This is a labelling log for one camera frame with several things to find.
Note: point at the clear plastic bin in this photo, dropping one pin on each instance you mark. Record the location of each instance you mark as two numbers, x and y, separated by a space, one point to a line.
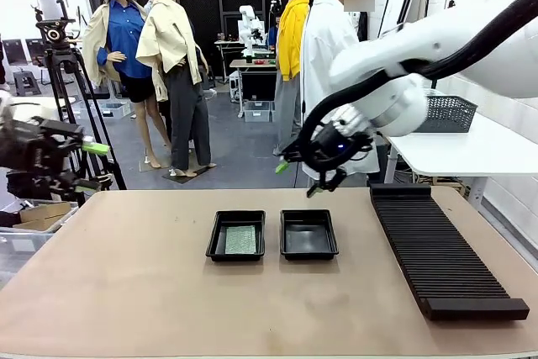
435 93

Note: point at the black ESD tray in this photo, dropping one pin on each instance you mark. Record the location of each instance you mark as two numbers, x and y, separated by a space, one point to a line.
218 224
309 237

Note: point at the black step stool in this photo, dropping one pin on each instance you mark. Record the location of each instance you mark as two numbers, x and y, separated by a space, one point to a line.
26 81

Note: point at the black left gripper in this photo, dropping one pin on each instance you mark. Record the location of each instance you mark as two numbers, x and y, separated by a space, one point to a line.
29 149

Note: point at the mannequin blue shirt black hat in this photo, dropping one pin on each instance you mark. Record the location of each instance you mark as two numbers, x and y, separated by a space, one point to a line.
124 48

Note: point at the person in white shirt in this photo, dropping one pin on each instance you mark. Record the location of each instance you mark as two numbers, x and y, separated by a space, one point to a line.
319 60

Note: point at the white side table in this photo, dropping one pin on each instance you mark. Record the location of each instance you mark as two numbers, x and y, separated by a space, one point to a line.
462 153

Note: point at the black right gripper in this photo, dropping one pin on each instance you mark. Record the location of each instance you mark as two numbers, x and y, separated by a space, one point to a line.
332 144

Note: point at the black monitor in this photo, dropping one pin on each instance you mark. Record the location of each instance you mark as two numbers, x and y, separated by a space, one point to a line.
33 48
12 52

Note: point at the green printed circuit board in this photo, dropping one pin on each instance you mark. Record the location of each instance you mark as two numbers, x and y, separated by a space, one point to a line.
240 239

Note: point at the white desk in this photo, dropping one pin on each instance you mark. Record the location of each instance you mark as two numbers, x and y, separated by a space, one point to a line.
42 102

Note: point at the cardboard box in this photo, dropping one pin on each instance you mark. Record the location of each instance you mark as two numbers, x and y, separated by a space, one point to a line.
42 212

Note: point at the background workbench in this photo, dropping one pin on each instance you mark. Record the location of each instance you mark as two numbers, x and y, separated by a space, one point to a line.
252 64

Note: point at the grey plastic basket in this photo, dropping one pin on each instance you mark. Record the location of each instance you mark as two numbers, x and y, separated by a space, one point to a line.
454 115

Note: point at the clear plastic crate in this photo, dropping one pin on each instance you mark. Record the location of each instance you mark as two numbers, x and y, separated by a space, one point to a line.
17 245

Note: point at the black slotted board rack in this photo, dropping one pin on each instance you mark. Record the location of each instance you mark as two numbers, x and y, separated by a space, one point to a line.
437 249

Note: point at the small white background robot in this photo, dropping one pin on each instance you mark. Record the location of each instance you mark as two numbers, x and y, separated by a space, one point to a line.
248 18

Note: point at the mannequin cream jacket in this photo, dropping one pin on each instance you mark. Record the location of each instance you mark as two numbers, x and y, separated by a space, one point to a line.
168 39

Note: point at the black bag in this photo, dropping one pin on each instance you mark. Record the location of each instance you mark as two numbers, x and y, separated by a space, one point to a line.
12 195

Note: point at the clear storage box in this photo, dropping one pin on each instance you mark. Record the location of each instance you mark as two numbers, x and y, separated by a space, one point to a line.
257 113
119 110

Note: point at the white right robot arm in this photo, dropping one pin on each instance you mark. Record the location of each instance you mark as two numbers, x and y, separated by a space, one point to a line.
403 107

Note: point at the black camera tripod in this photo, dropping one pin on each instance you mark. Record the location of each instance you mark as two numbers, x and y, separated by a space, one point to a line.
56 60

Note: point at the mannequin yellow hoodie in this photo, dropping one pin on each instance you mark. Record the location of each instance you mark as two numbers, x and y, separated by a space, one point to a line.
294 39

